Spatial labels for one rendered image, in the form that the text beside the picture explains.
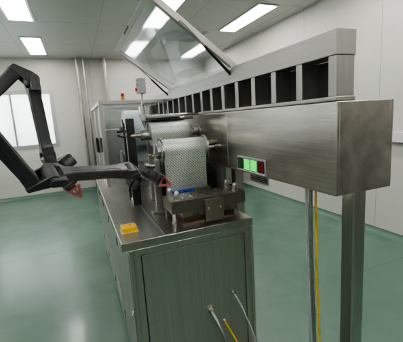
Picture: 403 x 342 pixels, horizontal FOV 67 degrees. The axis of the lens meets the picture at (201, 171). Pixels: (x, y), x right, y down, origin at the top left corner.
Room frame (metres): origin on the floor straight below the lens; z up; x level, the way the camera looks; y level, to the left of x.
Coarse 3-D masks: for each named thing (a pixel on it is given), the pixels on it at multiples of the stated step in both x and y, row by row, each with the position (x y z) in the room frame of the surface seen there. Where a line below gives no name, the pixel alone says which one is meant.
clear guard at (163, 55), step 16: (144, 16) 1.68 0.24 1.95; (160, 16) 1.58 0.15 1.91; (144, 32) 1.86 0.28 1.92; (160, 32) 1.74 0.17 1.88; (176, 32) 1.63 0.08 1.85; (128, 48) 2.28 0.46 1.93; (144, 48) 2.10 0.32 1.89; (160, 48) 1.95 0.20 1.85; (176, 48) 1.81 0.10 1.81; (192, 48) 1.70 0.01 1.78; (144, 64) 2.42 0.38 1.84; (160, 64) 2.21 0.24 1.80; (176, 64) 2.04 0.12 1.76; (192, 64) 1.89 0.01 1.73; (208, 64) 1.76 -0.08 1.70; (224, 64) 1.65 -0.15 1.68; (160, 80) 2.55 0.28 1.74; (176, 80) 2.32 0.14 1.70; (192, 80) 2.13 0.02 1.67
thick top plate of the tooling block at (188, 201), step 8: (192, 192) 1.58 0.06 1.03; (200, 192) 1.58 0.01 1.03; (208, 192) 1.56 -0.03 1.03; (216, 192) 1.55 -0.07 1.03; (224, 192) 1.54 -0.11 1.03; (232, 192) 1.53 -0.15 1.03; (240, 192) 1.54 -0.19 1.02; (168, 200) 1.44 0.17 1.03; (184, 200) 1.42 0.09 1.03; (192, 200) 1.44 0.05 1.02; (200, 200) 1.45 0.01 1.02; (224, 200) 1.50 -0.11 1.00; (232, 200) 1.52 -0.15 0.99; (240, 200) 1.54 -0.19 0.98; (168, 208) 1.45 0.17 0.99; (176, 208) 1.41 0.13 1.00; (184, 208) 1.42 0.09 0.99; (192, 208) 1.44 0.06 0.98; (200, 208) 1.45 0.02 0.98
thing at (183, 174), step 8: (176, 160) 1.62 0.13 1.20; (184, 160) 1.64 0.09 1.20; (192, 160) 1.65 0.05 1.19; (200, 160) 1.67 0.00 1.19; (168, 168) 1.60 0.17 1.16; (176, 168) 1.62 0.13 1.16; (184, 168) 1.63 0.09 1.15; (192, 168) 1.65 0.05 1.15; (200, 168) 1.67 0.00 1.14; (168, 176) 1.60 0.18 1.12; (176, 176) 1.62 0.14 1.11; (184, 176) 1.63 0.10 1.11; (192, 176) 1.65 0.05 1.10; (200, 176) 1.67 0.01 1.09; (168, 184) 1.60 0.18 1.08; (176, 184) 1.62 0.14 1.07; (184, 184) 1.63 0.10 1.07; (192, 184) 1.65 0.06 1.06; (200, 184) 1.67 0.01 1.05
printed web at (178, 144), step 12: (180, 120) 1.95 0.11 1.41; (156, 132) 1.83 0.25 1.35; (168, 132) 1.85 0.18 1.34; (180, 132) 1.88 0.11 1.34; (156, 144) 1.83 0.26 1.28; (168, 144) 1.62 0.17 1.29; (180, 144) 1.64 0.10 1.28; (192, 144) 1.66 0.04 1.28; (204, 144) 1.69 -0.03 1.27; (168, 156) 1.60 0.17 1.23; (180, 156) 1.63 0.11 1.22; (192, 156) 1.65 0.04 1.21; (204, 156) 1.68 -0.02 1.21
